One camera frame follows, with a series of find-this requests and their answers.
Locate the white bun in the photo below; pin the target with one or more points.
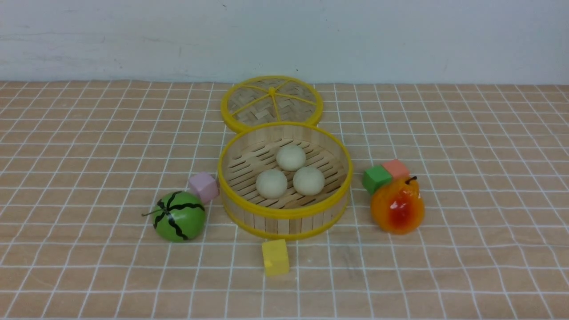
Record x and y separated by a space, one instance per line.
291 157
271 184
308 181

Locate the yellow bamboo steamer tray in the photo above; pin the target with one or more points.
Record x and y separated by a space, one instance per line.
293 216

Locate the yellow bamboo steamer lid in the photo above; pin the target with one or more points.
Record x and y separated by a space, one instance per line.
264 99

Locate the pink cube block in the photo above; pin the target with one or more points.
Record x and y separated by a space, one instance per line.
204 186

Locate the green cube block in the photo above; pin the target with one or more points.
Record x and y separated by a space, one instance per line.
375 177

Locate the yellow cube block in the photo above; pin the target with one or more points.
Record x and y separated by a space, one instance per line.
275 257

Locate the salmon cube block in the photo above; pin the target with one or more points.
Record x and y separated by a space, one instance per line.
396 168

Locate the green toy watermelon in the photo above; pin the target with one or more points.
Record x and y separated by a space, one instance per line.
178 216

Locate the orange toy pear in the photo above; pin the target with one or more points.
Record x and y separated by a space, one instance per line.
397 207

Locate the checkered orange tablecloth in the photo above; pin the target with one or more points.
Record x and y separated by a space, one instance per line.
82 161

